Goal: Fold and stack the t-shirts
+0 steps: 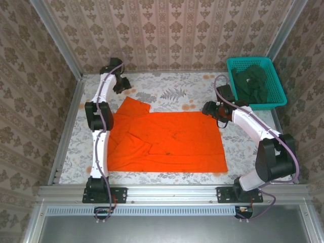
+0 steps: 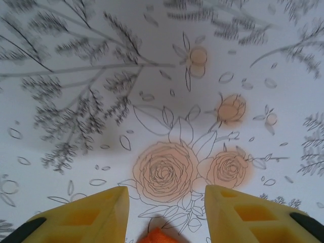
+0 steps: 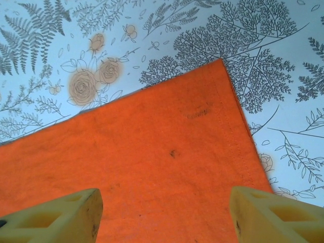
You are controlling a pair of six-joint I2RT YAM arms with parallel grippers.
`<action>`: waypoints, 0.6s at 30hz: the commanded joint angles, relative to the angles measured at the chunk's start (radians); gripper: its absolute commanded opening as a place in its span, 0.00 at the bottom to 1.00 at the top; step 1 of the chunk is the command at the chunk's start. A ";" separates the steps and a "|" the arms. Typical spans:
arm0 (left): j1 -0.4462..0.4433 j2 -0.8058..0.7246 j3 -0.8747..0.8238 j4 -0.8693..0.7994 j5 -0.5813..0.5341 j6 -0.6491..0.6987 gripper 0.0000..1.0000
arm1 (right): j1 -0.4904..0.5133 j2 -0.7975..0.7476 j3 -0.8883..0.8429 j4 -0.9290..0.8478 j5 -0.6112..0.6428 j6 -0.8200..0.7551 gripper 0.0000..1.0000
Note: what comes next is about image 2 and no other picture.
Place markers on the floral tablecloth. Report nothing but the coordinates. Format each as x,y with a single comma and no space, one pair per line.
101,101

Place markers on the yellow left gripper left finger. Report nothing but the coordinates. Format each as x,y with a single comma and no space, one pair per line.
83,220

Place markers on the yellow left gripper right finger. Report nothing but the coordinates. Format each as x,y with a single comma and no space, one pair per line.
253,220

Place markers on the orange t-shirt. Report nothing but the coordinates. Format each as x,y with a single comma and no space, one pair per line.
158,236

